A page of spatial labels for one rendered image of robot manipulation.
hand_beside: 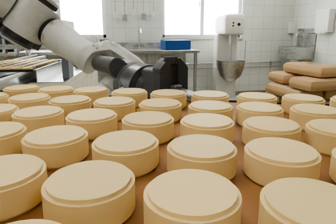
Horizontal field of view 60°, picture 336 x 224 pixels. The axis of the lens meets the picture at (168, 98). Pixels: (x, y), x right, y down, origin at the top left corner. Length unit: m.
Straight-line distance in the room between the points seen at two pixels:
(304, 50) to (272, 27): 0.77
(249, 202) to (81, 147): 0.13
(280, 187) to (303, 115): 0.17
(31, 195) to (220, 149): 0.12
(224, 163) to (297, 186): 0.05
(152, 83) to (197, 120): 0.22
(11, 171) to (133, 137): 0.08
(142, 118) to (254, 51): 5.22
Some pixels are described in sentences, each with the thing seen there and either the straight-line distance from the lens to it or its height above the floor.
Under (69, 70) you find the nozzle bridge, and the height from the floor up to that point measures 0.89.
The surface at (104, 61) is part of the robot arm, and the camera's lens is 0.59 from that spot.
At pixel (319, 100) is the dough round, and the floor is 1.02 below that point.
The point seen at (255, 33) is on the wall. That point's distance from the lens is 5.46.
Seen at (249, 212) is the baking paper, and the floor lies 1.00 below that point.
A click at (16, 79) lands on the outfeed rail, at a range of 1.66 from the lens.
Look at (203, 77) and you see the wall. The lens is 5.12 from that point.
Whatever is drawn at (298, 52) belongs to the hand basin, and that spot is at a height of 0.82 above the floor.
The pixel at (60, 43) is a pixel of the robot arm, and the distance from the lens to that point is 0.69.
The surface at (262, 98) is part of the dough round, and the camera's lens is 0.38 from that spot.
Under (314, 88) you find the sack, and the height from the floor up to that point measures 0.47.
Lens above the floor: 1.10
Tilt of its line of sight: 12 degrees down
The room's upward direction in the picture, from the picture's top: straight up
